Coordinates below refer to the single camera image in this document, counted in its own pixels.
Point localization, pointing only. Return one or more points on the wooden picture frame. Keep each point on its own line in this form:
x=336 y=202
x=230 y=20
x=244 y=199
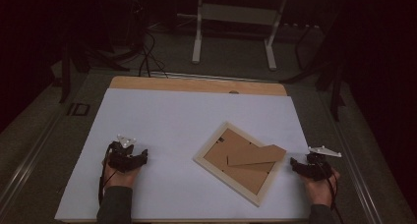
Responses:
x=244 y=179

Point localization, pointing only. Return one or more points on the metal floor rail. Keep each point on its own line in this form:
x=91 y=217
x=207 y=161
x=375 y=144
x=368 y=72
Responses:
x=359 y=171
x=23 y=166

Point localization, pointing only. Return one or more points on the person's left hand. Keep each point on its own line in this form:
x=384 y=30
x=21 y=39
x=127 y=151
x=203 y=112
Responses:
x=119 y=179

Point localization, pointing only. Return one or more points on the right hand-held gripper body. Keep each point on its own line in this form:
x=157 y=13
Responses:
x=318 y=168

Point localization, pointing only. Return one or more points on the black metal stand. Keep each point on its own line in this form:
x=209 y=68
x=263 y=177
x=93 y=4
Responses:
x=335 y=96
x=65 y=80

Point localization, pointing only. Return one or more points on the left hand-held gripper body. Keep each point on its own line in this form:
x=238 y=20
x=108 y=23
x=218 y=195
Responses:
x=119 y=158

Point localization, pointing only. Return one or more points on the white metal desk frame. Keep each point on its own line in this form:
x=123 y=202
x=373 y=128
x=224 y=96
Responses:
x=196 y=50

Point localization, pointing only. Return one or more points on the white paper sheet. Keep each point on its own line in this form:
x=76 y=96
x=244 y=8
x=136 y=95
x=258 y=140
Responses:
x=164 y=125

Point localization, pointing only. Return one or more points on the person's right hand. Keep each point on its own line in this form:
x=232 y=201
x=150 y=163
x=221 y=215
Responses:
x=321 y=191

